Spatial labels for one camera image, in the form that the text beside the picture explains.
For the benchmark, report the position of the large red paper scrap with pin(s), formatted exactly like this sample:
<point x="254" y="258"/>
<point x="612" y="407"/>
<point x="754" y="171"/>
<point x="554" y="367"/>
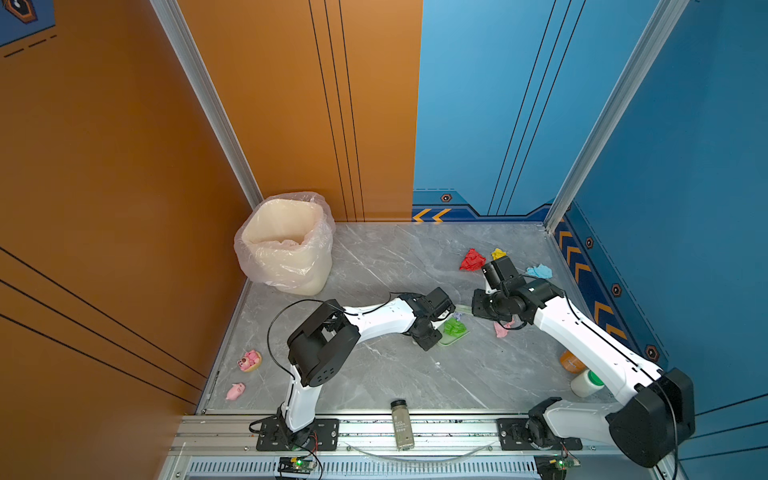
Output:
<point x="473" y="261"/>

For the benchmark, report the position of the small pink paper scrap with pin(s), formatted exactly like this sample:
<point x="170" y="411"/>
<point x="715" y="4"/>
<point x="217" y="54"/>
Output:
<point x="502" y="329"/>

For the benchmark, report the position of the green paper scrap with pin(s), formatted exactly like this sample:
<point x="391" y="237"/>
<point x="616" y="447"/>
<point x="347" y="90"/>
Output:
<point x="454" y="328"/>

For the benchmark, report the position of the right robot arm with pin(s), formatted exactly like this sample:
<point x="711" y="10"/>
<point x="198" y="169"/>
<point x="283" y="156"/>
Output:
<point x="653" y="410"/>

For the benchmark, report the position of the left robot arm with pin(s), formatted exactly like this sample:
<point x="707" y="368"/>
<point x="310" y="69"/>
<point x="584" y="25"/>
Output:
<point x="319" y="347"/>

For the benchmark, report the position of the trash bin with plastic bag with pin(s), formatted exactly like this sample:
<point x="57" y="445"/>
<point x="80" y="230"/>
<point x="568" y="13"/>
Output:
<point x="286" y="243"/>

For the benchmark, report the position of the yellow paper scrap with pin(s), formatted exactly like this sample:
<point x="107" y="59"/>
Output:
<point x="498" y="254"/>

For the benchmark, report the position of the light blue paper scrap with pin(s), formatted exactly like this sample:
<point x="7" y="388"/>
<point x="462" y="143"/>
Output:
<point x="540" y="271"/>

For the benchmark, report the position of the pink pig toy on donut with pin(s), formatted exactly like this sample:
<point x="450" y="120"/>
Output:
<point x="250" y="361"/>

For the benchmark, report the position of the glass jar black lid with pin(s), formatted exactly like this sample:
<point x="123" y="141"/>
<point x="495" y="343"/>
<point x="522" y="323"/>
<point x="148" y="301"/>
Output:
<point x="401" y="421"/>

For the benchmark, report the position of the left green circuit board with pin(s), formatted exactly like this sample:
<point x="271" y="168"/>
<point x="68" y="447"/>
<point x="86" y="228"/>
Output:
<point x="297" y="467"/>

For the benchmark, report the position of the green circuit board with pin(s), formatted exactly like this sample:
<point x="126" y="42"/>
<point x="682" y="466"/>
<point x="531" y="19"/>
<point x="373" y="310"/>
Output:
<point x="297" y="467"/>
<point x="555" y="468"/>

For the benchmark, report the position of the white bottle green cap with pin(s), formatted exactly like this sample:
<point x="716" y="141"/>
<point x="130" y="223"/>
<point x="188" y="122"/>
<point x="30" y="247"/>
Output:
<point x="586" y="384"/>

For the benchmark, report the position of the right green circuit board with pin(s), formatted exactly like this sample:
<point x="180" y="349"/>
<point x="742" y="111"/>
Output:
<point x="555" y="468"/>

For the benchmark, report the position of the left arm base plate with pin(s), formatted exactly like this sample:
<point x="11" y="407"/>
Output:
<point x="273" y="436"/>

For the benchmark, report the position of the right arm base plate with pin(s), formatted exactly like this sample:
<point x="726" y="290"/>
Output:
<point x="516" y="433"/>

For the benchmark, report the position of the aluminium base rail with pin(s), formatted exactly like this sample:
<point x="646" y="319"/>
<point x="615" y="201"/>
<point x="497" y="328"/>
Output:
<point x="437" y="434"/>

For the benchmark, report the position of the white cable duct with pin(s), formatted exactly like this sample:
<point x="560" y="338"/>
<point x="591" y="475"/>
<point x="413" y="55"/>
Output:
<point x="358" y="467"/>

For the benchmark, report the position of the aluminium corner post left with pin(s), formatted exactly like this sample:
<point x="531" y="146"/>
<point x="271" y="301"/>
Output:
<point x="176" y="29"/>

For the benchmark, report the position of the aluminium corner post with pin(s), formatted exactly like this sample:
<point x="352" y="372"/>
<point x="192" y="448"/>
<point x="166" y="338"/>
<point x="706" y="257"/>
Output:
<point x="653" y="38"/>
<point x="176" y="29"/>

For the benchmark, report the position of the aluminium corner post right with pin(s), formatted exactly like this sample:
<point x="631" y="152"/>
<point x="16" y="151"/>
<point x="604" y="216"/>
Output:
<point x="653" y="38"/>

